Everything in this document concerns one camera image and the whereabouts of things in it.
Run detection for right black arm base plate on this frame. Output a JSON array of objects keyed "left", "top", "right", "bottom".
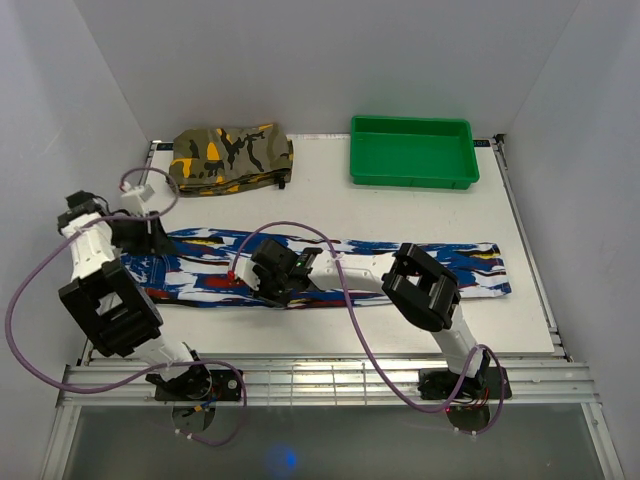
[{"left": 418, "top": 367, "right": 512, "bottom": 400}]

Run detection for folded camouflage trousers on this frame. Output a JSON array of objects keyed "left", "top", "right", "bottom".
[{"left": 168, "top": 123, "right": 294, "bottom": 197}]

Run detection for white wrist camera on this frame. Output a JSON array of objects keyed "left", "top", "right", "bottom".
[
  {"left": 121, "top": 182, "right": 154, "bottom": 217},
  {"left": 228, "top": 256, "right": 260, "bottom": 291}
]

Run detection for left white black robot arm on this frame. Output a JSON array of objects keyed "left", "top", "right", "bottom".
[{"left": 57, "top": 186, "right": 213, "bottom": 400}]

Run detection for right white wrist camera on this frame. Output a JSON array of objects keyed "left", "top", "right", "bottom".
[{"left": 228, "top": 256, "right": 260, "bottom": 291}]

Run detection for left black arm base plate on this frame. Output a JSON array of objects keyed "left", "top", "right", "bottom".
[{"left": 145, "top": 367, "right": 242, "bottom": 402}]

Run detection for green plastic tray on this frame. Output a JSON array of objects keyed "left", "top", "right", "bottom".
[{"left": 349, "top": 115, "right": 480, "bottom": 190}]

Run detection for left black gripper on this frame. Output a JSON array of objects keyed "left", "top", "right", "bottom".
[{"left": 110, "top": 210, "right": 179, "bottom": 257}]

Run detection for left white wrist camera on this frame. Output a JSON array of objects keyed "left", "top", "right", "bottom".
[{"left": 121, "top": 182, "right": 154, "bottom": 217}]

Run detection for blue white red patterned trousers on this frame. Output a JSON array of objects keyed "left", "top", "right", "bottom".
[{"left": 121, "top": 228, "right": 512, "bottom": 310}]

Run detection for aluminium table edge rail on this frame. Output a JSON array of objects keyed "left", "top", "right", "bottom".
[{"left": 57, "top": 358, "right": 600, "bottom": 407}]

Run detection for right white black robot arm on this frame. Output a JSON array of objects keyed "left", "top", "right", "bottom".
[{"left": 234, "top": 239, "right": 490, "bottom": 397}]

